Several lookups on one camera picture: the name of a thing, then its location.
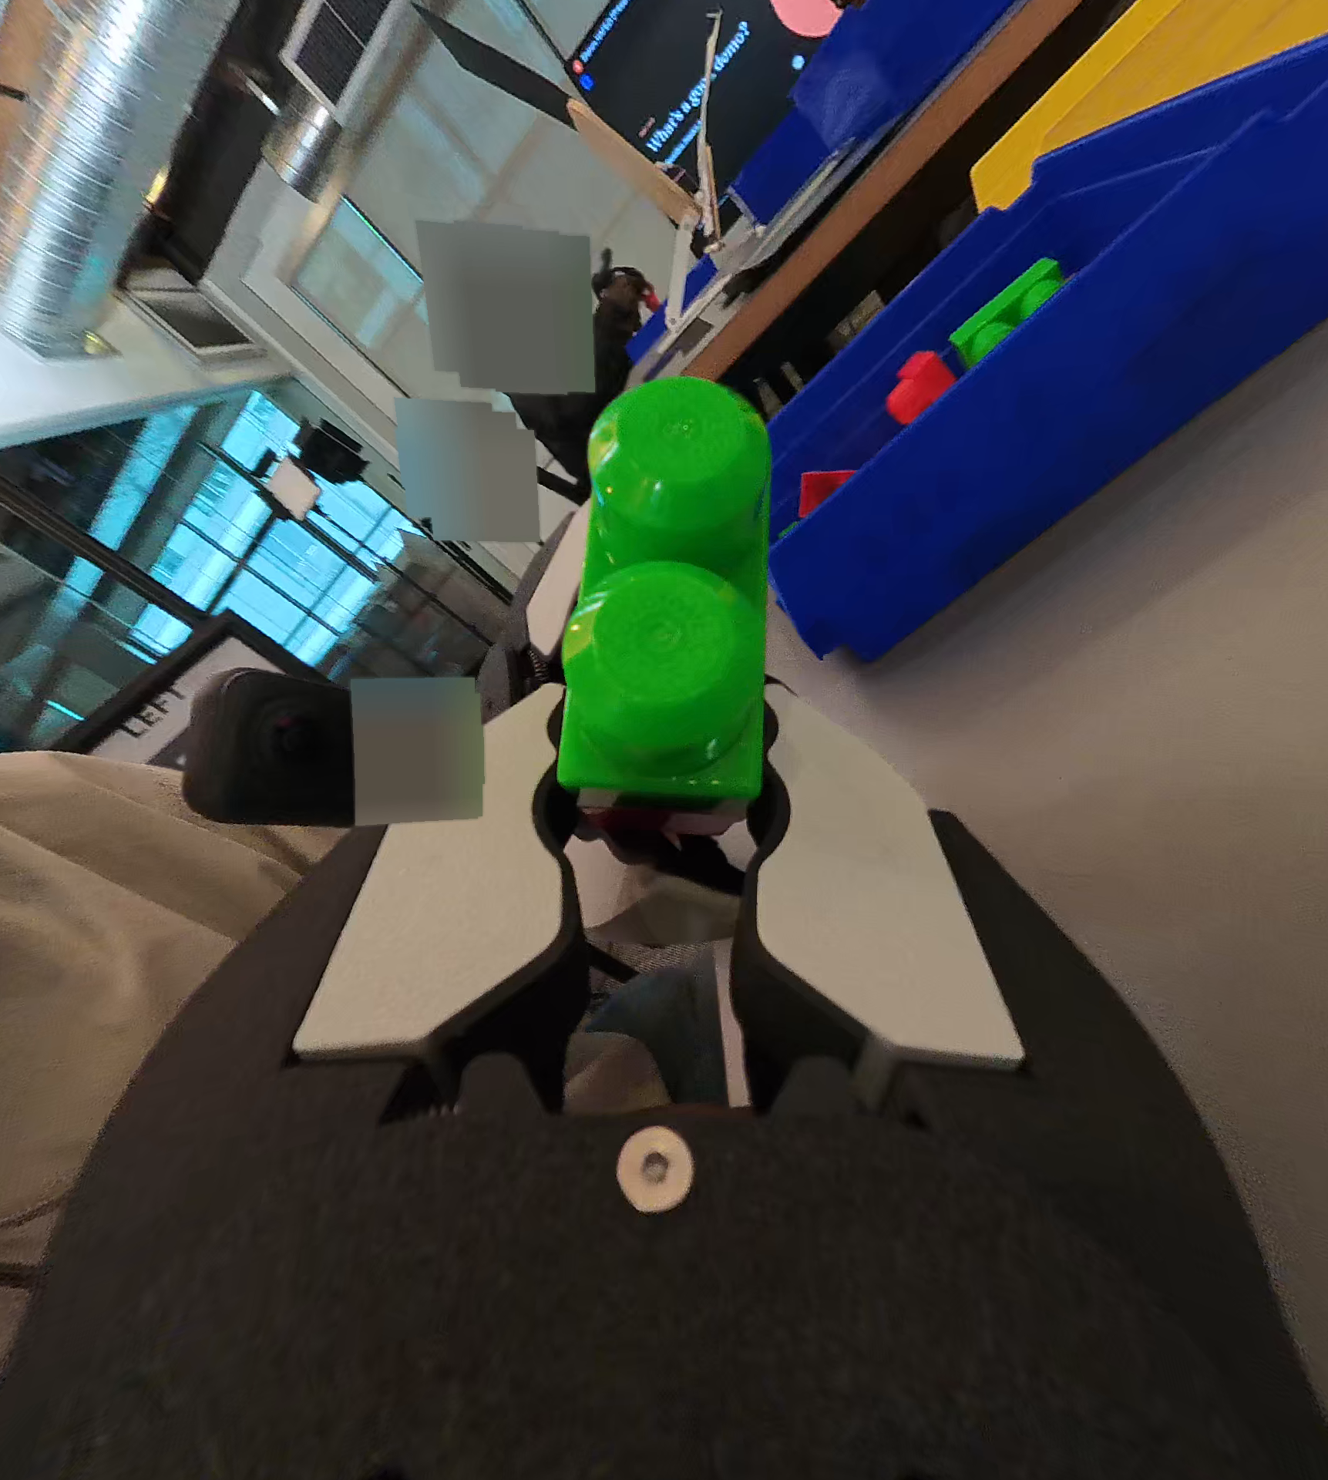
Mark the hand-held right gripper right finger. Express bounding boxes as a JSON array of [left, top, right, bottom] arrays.
[[721, 693, 1031, 1075]]

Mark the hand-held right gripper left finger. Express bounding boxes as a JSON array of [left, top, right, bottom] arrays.
[[294, 683, 599, 1068]]

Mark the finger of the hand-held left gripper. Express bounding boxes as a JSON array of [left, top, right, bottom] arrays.
[[505, 519, 599, 697]]

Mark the green mega block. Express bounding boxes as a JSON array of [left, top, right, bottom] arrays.
[[947, 257, 1069, 370], [552, 378, 779, 808]]

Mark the person's jeans leg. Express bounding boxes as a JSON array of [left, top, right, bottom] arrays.
[[591, 968, 729, 1094]]

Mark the person's beige jacket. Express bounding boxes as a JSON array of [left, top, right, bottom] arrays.
[[0, 751, 394, 1400]]

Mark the wooden table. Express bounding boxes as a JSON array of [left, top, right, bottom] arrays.
[[674, 0, 1086, 386]]

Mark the blue storage bin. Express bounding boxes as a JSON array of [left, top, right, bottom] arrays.
[[721, 0, 1017, 235], [766, 29, 1328, 663]]

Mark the dark display screen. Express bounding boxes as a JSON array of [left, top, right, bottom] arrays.
[[566, 0, 853, 201]]

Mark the yellow storage bin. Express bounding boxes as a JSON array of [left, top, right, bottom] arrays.
[[970, 0, 1328, 212]]

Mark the silver ventilation duct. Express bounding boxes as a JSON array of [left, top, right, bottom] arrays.
[[0, 0, 240, 353]]

